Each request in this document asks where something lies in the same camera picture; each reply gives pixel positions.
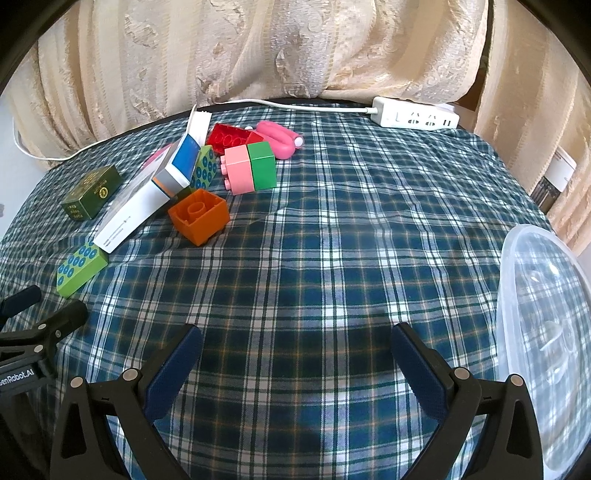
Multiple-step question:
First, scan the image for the green blue-dotted block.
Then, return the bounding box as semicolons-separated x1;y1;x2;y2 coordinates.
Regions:
178;145;220;199
56;240;109;297

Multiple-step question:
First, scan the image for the wide cream patterned curtain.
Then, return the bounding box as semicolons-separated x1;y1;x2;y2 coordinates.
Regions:
9;0;491;160

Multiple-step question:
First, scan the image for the white power strip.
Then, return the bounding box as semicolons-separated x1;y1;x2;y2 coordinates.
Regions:
372;96;461;130

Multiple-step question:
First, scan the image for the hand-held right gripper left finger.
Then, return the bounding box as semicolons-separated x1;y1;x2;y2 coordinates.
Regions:
48;323;204;480

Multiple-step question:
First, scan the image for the orange toy brick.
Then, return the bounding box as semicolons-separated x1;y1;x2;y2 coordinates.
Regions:
167;188;230;247

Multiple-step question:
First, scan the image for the white medicine box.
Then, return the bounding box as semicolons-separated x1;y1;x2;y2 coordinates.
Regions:
93;134;201;254

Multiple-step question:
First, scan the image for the dark green box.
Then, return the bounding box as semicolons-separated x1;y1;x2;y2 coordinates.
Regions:
61;165;122;220

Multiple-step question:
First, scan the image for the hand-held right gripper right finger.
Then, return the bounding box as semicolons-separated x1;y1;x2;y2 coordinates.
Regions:
390;322;546;480

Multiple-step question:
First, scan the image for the blue plaid tablecloth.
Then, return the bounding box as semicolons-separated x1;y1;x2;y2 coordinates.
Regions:
0;99;555;480

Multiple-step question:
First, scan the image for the red toy brick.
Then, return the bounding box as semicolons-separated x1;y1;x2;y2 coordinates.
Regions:
206;123;266;155

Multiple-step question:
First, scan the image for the pink foam hair curler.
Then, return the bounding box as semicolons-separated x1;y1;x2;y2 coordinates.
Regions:
256;120;305;160

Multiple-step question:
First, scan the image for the clear plastic bowl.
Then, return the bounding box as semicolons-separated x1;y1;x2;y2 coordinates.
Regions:
496;224;591;480

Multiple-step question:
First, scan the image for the pink toy brick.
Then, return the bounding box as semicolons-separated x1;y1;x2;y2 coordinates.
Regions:
220;144;256;196

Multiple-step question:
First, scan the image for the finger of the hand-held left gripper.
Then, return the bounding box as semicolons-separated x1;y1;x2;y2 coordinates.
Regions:
0;300;89;358
0;285;42;319

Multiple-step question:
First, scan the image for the white tower heater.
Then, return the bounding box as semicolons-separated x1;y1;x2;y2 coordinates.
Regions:
530;147;579;214

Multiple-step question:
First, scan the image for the green toy brick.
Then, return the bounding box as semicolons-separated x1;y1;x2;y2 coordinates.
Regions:
247;141;278;190

